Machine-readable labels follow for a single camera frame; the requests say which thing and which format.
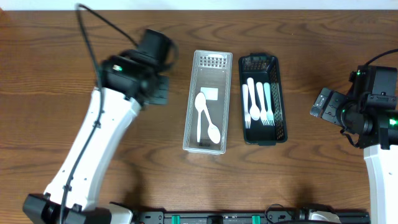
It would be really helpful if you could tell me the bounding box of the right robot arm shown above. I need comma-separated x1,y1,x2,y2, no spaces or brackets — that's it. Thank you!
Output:
310,65,397,223

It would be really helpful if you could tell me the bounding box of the clear plastic basket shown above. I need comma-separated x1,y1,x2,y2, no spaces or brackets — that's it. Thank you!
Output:
183,50,233,155

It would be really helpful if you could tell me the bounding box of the black mounting rail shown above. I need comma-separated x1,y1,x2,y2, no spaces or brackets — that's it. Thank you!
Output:
131,208,371,224

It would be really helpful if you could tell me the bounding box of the black plastic basket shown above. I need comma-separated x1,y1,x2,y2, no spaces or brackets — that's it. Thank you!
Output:
238,53,287,146

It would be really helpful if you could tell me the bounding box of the pale green plastic fork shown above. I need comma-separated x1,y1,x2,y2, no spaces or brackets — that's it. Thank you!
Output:
264,82,275,126

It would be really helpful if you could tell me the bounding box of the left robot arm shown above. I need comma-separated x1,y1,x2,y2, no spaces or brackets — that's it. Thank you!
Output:
22,29,177,223

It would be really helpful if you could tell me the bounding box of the white plastic fork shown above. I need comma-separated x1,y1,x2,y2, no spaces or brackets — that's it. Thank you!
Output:
256,82,268,126
242,84,251,129

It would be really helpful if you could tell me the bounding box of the white plastic spoon group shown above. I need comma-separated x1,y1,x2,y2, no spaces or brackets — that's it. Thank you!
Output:
247,77,260,121

